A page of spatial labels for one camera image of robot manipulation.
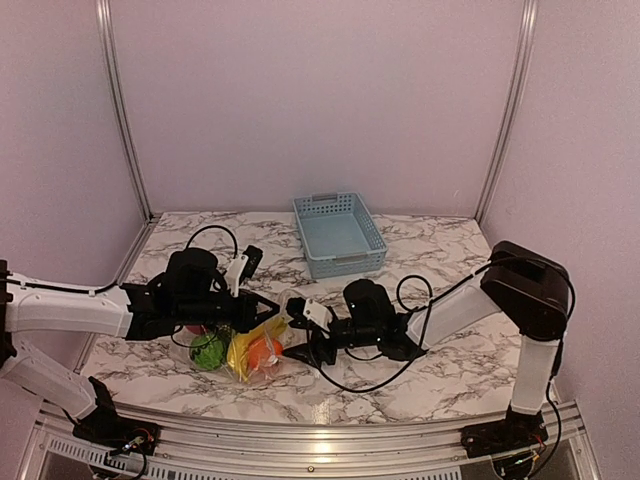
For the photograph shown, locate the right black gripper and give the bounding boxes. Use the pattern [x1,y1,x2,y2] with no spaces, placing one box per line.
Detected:
[281,318,380,370]

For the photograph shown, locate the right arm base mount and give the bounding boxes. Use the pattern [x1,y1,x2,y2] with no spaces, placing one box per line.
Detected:
[461,407,549,458]

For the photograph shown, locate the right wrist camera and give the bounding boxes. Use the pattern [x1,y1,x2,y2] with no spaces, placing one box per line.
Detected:
[286,297,332,331]

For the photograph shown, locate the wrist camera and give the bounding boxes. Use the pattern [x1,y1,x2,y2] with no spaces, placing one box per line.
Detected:
[286,297,332,331]
[224,245,263,298]

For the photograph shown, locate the aluminium front rail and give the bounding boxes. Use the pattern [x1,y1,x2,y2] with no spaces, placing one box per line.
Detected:
[14,399,601,480]

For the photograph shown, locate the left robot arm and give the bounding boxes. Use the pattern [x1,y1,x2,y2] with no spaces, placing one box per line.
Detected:
[1,246,280,445]

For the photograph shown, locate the left aluminium corner post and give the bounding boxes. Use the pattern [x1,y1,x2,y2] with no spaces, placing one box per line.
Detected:
[94,0,154,221]

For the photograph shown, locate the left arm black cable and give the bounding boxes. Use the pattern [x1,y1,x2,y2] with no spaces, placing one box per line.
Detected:
[172,224,240,351]

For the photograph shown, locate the light blue plastic basket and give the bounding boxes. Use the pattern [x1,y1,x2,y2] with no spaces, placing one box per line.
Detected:
[293,192,388,280]

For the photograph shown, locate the green fake vegetable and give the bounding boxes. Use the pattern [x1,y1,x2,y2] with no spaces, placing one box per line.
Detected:
[189,333,226,371]

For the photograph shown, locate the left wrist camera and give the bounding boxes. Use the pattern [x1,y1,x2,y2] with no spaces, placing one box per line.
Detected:
[224,245,263,298]

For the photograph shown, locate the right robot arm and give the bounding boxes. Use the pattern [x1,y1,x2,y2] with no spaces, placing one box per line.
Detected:
[283,241,576,448]

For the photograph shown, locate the right aluminium corner post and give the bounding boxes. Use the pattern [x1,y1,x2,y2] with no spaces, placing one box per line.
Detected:
[474,0,539,225]

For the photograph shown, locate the yellow fake bananas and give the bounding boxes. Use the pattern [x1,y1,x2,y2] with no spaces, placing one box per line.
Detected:
[227,316,288,383]

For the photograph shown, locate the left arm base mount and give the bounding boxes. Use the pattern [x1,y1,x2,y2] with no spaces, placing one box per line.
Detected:
[73,377,160,455]

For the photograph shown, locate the clear zip top bag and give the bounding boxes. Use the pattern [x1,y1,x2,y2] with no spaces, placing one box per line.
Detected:
[225,289,299,384]

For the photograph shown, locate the orange fake fruit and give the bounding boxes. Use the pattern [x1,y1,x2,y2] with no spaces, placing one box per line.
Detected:
[248,337,283,371]

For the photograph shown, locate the aluminium corner post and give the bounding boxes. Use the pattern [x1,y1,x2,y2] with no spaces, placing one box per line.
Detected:
[474,0,539,225]
[94,0,154,221]

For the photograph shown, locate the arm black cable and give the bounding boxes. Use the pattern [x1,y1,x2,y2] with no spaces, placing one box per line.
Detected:
[172,224,240,351]
[307,257,574,451]

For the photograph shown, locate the red fake fruit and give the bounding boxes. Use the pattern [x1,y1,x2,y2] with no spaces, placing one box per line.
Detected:
[186,325,207,335]

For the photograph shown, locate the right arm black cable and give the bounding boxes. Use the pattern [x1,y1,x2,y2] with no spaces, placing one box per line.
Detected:
[307,257,574,451]

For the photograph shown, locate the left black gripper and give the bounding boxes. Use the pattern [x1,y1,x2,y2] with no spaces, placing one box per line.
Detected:
[175,288,280,334]

